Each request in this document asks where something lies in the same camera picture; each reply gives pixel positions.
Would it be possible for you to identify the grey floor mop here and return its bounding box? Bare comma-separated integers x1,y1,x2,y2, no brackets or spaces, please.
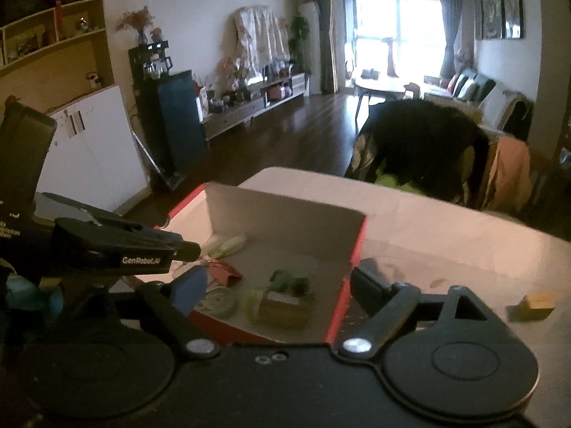
131,128,187,189

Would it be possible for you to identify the green white ribbon roll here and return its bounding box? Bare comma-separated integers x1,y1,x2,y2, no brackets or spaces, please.
244,290,268,322

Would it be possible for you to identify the low grey tv cabinet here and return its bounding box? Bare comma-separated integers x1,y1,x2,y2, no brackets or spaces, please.
201,71,312,142

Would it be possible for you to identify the light sofa with cushions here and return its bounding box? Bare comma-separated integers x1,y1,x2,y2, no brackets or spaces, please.
423,68,535,137

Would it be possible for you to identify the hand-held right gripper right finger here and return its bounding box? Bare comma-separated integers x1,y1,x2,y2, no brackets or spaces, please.
337,256,507,363

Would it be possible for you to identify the white standing air conditioner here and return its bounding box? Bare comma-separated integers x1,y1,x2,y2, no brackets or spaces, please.
298,1,323,95

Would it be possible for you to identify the black jacket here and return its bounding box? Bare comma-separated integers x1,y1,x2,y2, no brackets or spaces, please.
345,99,490,209

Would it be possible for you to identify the dark green lumpy object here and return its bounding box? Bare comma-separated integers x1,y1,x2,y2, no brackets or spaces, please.
268,269,314,298

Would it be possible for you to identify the cloth covered television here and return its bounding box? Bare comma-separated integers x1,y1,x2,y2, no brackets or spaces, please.
233,6,292,77

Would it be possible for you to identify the red knot ornament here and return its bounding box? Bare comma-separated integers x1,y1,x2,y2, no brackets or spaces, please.
39,0,69,40

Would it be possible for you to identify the white shelf cabinet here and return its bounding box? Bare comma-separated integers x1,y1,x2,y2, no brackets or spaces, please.
0,0,150,215

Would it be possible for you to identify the pink cloth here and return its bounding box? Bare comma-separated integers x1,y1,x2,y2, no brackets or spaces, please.
487,136,532,215

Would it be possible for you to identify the person's left hand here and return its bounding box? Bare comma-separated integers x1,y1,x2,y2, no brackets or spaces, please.
4,274,64,322

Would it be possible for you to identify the black cabinet with blue panel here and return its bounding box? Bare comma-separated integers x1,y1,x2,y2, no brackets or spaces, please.
128,40,207,189

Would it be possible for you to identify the yellow-green cloth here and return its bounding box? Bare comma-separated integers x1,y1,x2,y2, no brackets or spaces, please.
374,168,421,193

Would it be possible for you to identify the green plastic stick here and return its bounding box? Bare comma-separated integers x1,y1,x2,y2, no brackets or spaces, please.
209,234,247,260

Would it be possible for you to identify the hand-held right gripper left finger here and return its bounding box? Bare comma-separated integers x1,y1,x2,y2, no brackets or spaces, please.
136,265,222,360

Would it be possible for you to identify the vase with dried flowers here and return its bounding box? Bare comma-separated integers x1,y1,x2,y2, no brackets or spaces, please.
116,6,153,46

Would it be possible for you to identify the red paper piece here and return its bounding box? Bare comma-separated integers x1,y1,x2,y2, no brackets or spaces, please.
204,262,242,287

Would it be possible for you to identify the large pale wooden block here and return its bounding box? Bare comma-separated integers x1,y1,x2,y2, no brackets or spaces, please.
260,292,314,330

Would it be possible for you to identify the small yellow wooden block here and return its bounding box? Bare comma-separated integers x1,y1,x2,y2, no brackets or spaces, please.
510,292,557,322

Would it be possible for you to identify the red cardboard box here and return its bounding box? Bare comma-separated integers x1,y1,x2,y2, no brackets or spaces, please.
167,182,369,345

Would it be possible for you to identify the oval coffee table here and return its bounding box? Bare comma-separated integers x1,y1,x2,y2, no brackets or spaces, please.
354,76,416,122

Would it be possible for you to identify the grey curtain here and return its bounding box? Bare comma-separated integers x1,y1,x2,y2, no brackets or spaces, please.
314,0,336,95
439,0,465,82

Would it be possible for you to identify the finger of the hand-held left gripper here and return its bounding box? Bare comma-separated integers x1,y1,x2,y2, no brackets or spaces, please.
152,228,202,263

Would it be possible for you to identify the large bright window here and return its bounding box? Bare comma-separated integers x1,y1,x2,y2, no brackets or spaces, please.
343,0,452,91

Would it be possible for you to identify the pink flower arrangement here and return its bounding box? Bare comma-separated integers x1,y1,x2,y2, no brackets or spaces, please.
218,56,251,104

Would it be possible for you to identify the tall green plant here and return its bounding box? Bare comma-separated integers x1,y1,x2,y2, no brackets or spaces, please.
290,15,312,62

